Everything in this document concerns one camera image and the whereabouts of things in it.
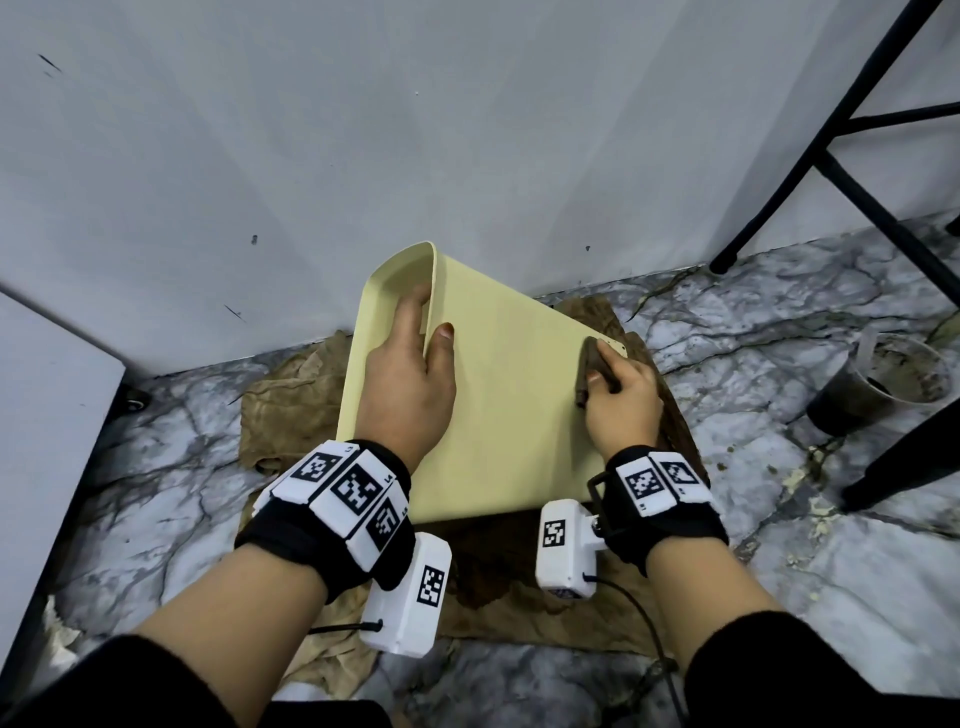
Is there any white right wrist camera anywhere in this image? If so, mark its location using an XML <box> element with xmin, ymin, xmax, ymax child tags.
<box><xmin>535</xmin><ymin>499</ymin><xmax>609</xmax><ymax>601</ymax></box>

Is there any black metal chair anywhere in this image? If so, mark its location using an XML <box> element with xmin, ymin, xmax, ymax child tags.
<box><xmin>708</xmin><ymin>0</ymin><xmax>960</xmax><ymax>515</ymax></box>

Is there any white panel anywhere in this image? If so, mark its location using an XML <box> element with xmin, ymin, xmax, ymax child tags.
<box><xmin>0</xmin><ymin>288</ymin><xmax>127</xmax><ymax>669</ymax></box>

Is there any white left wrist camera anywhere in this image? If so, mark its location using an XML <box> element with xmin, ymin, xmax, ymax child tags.
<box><xmin>358</xmin><ymin>531</ymin><xmax>454</xmax><ymax>660</ymax></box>

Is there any person's left forearm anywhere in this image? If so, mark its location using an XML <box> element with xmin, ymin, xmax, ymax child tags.
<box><xmin>0</xmin><ymin>543</ymin><xmax>329</xmax><ymax>728</ymax></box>

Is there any black camera cable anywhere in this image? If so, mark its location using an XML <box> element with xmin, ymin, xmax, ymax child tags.
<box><xmin>307</xmin><ymin>618</ymin><xmax>385</xmax><ymax>637</ymax></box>
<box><xmin>583</xmin><ymin>573</ymin><xmax>688</xmax><ymax>728</ymax></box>

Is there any person's right hand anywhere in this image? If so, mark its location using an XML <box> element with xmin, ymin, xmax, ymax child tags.
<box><xmin>584</xmin><ymin>341</ymin><xmax>665</xmax><ymax>464</ymax></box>

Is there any clear plastic cup with dirt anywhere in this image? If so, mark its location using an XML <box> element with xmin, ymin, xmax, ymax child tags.
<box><xmin>806</xmin><ymin>329</ymin><xmax>954</xmax><ymax>438</ymax></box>

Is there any black right camera cable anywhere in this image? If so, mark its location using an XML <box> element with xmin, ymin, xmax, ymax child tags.
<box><xmin>583</xmin><ymin>573</ymin><xmax>688</xmax><ymax>728</ymax></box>

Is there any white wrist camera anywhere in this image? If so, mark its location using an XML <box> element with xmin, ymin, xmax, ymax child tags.
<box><xmin>358</xmin><ymin>531</ymin><xmax>454</xmax><ymax>660</ymax></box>
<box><xmin>535</xmin><ymin>499</ymin><xmax>609</xmax><ymax>601</ymax></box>

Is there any black right wristband with markers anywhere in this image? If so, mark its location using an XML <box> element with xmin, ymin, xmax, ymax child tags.
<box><xmin>587</xmin><ymin>445</ymin><xmax>730</xmax><ymax>577</ymax></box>

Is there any person's right forearm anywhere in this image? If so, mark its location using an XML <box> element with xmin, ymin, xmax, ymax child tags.
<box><xmin>646</xmin><ymin>536</ymin><xmax>960</xmax><ymax>728</ymax></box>

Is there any black left camera cable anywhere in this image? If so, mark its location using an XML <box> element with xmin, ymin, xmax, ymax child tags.
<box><xmin>307</xmin><ymin>618</ymin><xmax>385</xmax><ymax>637</ymax></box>

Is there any pale yellow plastic bin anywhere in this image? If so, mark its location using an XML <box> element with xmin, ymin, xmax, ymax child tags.
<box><xmin>335</xmin><ymin>240</ymin><xmax>628</xmax><ymax>525</ymax></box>

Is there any brown rag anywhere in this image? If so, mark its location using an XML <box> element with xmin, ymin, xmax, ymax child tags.
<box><xmin>575</xmin><ymin>336</ymin><xmax>622</xmax><ymax>410</ymax></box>

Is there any stained brown floor cloth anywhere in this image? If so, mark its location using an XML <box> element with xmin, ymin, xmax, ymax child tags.
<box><xmin>238</xmin><ymin>293</ymin><xmax>710</xmax><ymax>703</ymax></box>

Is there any person's left hand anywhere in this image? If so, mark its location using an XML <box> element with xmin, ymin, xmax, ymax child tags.
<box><xmin>353</xmin><ymin>283</ymin><xmax>457</xmax><ymax>475</ymax></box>

